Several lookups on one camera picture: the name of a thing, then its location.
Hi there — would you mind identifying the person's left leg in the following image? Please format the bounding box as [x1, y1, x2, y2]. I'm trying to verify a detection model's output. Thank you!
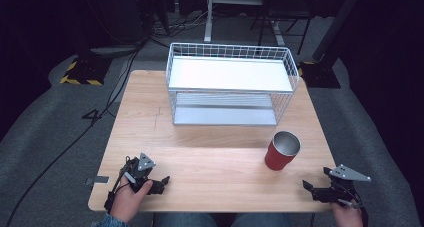
[153, 212, 218, 227]

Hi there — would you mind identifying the black slanted stand pole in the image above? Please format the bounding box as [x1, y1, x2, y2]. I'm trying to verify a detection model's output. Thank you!
[311, 0, 367, 63]

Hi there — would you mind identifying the person's right leg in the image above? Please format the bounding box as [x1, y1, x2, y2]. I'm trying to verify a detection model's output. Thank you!
[231, 212, 293, 227]

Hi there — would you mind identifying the person's right hand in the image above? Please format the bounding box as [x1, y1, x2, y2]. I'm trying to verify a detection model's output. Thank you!
[329, 200, 364, 227]

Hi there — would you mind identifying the left hand-held gripper cable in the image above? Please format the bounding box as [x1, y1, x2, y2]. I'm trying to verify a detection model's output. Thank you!
[103, 155, 135, 215]

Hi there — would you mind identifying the grey tape strip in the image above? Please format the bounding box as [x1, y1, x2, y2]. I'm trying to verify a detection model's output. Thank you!
[85, 175, 110, 187]

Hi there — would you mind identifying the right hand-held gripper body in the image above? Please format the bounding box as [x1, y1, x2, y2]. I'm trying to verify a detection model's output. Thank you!
[321, 164, 372, 205]

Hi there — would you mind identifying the person's left hand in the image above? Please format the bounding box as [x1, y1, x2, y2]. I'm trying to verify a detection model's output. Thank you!
[109, 176, 154, 224]

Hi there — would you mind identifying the bundle of floor cables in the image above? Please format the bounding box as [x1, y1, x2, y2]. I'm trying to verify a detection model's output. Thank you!
[148, 10, 214, 50]

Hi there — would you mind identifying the black metal stool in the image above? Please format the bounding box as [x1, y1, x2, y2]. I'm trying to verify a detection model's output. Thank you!
[249, 0, 316, 56]

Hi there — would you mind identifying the person's leg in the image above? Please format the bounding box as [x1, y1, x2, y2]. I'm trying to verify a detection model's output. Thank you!
[231, 212, 293, 227]
[153, 212, 218, 227]

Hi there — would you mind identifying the white wire shelf rack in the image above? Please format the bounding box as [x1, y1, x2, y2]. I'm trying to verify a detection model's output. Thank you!
[165, 42, 300, 127]

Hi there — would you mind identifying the right hand-held gripper cable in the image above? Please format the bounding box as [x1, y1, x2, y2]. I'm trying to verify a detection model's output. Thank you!
[345, 185, 370, 227]

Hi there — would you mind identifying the long black floor cable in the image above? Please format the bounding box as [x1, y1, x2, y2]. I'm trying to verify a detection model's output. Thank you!
[4, 41, 145, 227]

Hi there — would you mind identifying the black yellow striped stand base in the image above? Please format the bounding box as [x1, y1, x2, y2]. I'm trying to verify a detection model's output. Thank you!
[297, 60, 342, 89]
[59, 55, 113, 87]

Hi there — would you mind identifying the white desk frame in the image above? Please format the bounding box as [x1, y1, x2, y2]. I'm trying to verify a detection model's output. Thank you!
[203, 0, 286, 47]

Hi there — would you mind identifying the red metal cup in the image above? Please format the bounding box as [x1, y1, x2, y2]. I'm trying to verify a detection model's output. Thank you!
[264, 130, 302, 172]

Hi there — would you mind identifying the hand-held gripper cable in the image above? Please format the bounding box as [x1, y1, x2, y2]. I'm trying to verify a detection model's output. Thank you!
[103, 155, 135, 215]
[345, 185, 370, 227]

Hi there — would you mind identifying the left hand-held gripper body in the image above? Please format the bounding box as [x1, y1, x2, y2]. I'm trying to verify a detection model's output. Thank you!
[120, 152, 158, 194]

